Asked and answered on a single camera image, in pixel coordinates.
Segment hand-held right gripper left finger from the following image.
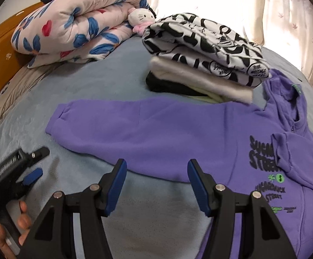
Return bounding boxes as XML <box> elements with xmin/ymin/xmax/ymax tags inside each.
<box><xmin>17</xmin><ymin>159</ymin><xmax>127</xmax><ymax>259</ymax></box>

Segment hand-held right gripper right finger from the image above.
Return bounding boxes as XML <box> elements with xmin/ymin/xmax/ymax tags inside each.
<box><xmin>187</xmin><ymin>159</ymin><xmax>299</xmax><ymax>259</ymax></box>

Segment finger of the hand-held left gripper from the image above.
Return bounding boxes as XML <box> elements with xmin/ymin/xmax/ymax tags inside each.
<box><xmin>29</xmin><ymin>147</ymin><xmax>51</xmax><ymax>166</ymax></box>
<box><xmin>21</xmin><ymin>168</ymin><xmax>43</xmax><ymax>187</ymax></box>

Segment purple hoodie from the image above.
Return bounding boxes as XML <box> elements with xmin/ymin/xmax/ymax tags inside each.
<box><xmin>45</xmin><ymin>69</ymin><xmax>313</xmax><ymax>259</ymax></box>

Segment person's left hand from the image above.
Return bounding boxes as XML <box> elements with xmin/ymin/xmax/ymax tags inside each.
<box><xmin>0</xmin><ymin>200</ymin><xmax>33</xmax><ymax>259</ymax></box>

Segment beige pillow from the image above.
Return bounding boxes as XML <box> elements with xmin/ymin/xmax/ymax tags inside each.
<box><xmin>0</xmin><ymin>65</ymin><xmax>52</xmax><ymax>122</ymax></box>

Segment yellow-green folded garment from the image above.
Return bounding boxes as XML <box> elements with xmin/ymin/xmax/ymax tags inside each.
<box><xmin>186</xmin><ymin>86</ymin><xmax>224</xmax><ymax>104</ymax></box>

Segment black folded garment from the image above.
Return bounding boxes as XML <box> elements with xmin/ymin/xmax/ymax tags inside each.
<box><xmin>145</xmin><ymin>71</ymin><xmax>200</xmax><ymax>97</ymax></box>

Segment cream folded garment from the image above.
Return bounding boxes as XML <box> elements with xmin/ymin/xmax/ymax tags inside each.
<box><xmin>149</xmin><ymin>57</ymin><xmax>254</xmax><ymax>104</ymax></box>

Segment wooden headboard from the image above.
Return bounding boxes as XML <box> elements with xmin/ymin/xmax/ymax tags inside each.
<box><xmin>0</xmin><ymin>1</ymin><xmax>45</xmax><ymax>119</ymax></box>

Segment floral quilt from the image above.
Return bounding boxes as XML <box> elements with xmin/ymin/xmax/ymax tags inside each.
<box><xmin>11</xmin><ymin>0</ymin><xmax>150</xmax><ymax>69</ymax></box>

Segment black and white printed garment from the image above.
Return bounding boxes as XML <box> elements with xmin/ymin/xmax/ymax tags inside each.
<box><xmin>142</xmin><ymin>13</ymin><xmax>272</xmax><ymax>88</ymax></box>

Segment white cat plush toy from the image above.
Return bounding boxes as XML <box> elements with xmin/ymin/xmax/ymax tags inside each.
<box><xmin>128</xmin><ymin>7</ymin><xmax>156</xmax><ymax>35</ymax></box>

